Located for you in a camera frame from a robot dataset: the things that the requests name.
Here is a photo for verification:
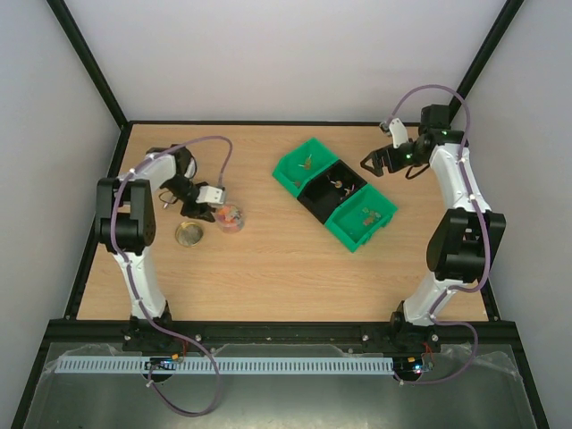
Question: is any silver metal scoop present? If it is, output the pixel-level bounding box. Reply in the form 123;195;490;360
159;191;178;209

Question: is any gold jar lid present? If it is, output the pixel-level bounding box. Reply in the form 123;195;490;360
175;221;204;248

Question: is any black bin with swirl lollipops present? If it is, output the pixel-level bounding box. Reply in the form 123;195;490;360
297;160;366;224

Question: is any green bin with gummy candies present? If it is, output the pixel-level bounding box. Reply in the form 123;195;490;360
325;184;398;252

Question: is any green bin with square lollipops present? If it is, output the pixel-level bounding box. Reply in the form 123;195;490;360
273;138;339;198

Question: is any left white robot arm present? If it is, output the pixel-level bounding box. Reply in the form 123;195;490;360
95;145;226;346

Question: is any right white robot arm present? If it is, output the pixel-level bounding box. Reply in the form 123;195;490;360
360;105;506;350

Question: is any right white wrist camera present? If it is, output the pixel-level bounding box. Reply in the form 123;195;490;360
380;118;408;148

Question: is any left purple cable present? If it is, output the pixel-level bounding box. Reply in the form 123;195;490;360
109;136;234;416

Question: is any black aluminium frame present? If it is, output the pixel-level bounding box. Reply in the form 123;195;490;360
13;1;548;428

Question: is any white slotted cable duct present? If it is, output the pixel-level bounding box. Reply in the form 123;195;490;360
55;356;394;375

